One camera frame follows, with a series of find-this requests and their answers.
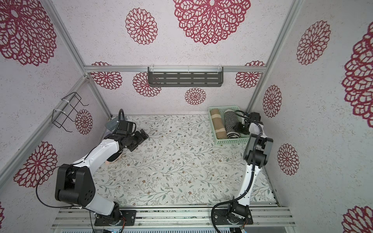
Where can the brown checked scarf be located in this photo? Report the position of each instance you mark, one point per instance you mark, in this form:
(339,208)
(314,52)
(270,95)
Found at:
(218,125)

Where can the pink striped plush doll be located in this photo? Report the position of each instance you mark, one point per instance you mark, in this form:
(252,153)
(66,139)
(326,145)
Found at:
(114,157)

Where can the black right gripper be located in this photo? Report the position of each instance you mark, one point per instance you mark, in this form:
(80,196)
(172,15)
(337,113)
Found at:
(243,127)

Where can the black white zigzag scarf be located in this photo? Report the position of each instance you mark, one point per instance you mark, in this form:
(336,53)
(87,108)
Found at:
(231,121)

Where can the grey blue eraser block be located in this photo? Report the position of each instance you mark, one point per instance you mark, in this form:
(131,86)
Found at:
(112,124)

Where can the floral table mat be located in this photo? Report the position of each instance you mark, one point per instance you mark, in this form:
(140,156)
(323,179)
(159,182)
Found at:
(179,164)

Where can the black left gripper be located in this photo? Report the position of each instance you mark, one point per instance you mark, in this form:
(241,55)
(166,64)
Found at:
(141,139)

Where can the black wire wall rack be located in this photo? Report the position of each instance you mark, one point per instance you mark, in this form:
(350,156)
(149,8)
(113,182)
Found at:
(60,116)

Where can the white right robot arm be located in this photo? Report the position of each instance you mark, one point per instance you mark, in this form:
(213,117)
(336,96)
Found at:
(256,156)

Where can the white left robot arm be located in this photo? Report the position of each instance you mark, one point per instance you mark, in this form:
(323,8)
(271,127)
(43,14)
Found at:
(75,185)

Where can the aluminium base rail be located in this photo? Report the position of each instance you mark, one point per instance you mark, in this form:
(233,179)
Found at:
(162,218)

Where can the grey metal wall shelf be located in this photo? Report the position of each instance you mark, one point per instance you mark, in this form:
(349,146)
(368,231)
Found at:
(187,78)

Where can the mint green plastic basket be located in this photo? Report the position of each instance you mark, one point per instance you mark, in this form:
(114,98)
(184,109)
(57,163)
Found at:
(243,138)

